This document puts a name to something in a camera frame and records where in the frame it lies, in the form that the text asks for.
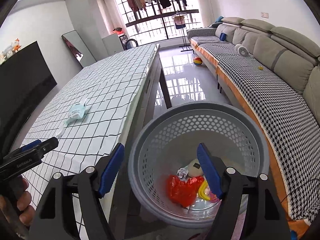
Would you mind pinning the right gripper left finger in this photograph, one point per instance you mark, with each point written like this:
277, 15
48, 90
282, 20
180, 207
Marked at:
55, 216

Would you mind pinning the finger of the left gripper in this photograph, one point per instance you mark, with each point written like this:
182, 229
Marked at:
30, 145
45, 147

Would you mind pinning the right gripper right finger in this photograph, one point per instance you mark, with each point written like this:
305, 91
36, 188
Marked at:
265, 217

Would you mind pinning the light blue wipes packet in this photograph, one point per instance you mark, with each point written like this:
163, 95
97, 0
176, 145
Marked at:
76, 112

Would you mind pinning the pink snack packet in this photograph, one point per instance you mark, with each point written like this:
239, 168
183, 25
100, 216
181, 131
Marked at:
212, 196

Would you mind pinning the yellow square lid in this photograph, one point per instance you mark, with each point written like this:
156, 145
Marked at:
202, 188

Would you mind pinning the red plastic bag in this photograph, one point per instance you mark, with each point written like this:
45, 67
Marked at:
183, 192

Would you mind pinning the beige fluffy round pouch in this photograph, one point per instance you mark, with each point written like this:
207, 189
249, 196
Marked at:
194, 168

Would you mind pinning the grey perforated trash basket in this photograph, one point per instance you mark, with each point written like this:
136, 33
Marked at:
170, 142

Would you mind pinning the person's left hand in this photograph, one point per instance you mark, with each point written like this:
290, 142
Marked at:
15, 193

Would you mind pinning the white grid tablecloth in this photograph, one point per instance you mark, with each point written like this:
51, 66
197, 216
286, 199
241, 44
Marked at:
111, 86

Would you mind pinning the black television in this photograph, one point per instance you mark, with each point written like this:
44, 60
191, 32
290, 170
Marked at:
25, 81

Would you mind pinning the plush toys row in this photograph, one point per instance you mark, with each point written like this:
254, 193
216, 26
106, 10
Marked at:
10, 51

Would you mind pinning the houndstooth sofa cover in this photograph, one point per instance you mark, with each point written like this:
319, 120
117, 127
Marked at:
293, 139

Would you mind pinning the leaning floor mirror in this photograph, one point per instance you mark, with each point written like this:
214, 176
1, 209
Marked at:
78, 48

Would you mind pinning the grey cabinet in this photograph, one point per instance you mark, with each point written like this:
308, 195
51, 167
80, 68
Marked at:
113, 44

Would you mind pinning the grey sofa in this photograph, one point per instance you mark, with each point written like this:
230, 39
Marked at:
281, 61

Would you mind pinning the white small fan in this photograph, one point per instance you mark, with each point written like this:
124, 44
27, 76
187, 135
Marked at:
241, 50

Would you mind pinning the colourful ball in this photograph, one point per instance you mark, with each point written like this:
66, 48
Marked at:
197, 61

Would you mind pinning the clothes rack stand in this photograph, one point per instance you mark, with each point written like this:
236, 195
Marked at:
180, 24

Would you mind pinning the blue cushion roll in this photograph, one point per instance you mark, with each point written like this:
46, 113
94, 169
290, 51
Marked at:
222, 37

